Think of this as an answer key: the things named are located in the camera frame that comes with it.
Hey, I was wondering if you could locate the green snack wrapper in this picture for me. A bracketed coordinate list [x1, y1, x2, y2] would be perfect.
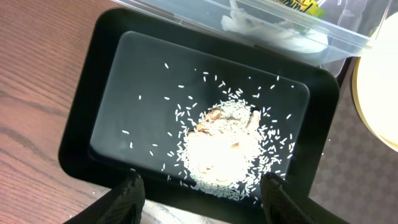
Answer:
[274, 0, 325, 18]

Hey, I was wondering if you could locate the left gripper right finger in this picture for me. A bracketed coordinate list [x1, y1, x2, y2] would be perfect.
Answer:
[260, 172, 351, 224]

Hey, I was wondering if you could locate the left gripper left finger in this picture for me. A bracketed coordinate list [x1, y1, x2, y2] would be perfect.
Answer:
[63, 172, 146, 224]

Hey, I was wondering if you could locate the cooked rice pile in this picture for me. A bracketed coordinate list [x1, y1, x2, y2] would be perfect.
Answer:
[121, 62, 296, 202]

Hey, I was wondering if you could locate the yellow plate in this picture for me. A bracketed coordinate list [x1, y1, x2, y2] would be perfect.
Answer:
[351, 12, 397, 151]

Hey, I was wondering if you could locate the black waste tray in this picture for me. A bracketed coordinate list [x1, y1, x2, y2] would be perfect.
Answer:
[58, 8, 340, 223]

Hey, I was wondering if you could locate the clear plastic bin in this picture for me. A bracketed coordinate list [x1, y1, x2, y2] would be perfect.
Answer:
[115, 0, 397, 77]

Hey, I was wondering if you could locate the crumpled white tissue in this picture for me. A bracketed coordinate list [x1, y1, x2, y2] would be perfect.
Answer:
[221, 0, 328, 54]

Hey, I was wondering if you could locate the brown serving tray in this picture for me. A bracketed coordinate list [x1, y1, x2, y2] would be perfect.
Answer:
[310, 58, 397, 223]

